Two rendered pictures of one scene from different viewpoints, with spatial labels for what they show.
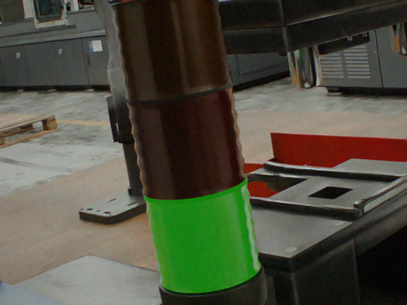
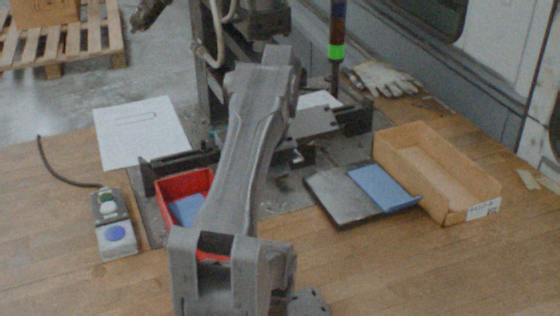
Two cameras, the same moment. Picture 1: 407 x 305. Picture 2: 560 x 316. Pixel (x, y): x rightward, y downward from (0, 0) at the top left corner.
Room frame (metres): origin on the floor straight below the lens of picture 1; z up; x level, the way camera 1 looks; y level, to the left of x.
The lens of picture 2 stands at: (1.51, 0.27, 1.64)
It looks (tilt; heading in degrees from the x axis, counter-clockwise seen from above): 32 degrees down; 206
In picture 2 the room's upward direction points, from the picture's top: 5 degrees counter-clockwise
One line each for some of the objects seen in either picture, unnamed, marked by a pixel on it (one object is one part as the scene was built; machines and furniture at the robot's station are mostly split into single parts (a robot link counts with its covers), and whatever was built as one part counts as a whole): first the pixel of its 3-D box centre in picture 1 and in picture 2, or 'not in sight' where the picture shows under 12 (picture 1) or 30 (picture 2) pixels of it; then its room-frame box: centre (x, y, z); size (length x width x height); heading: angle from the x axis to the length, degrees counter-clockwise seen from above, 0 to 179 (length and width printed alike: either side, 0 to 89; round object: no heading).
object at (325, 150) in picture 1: (326, 176); (200, 222); (0.82, -0.12, 0.93); 0.25 x 0.12 x 0.06; 42
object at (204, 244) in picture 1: (203, 230); (336, 49); (0.29, 0.01, 1.07); 0.04 x 0.04 x 0.03
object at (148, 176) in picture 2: not in sight; (156, 173); (0.73, -0.27, 0.95); 0.06 x 0.03 x 0.09; 132
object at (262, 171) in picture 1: (285, 176); not in sight; (0.67, -0.06, 0.98); 0.07 x 0.02 x 0.01; 42
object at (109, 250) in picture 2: not in sight; (117, 245); (0.91, -0.26, 0.90); 0.07 x 0.07 x 0.06; 42
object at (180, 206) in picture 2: not in sight; (197, 215); (0.80, -0.14, 0.92); 0.15 x 0.07 x 0.03; 48
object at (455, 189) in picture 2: not in sight; (432, 170); (0.52, 0.27, 0.93); 0.25 x 0.13 x 0.08; 42
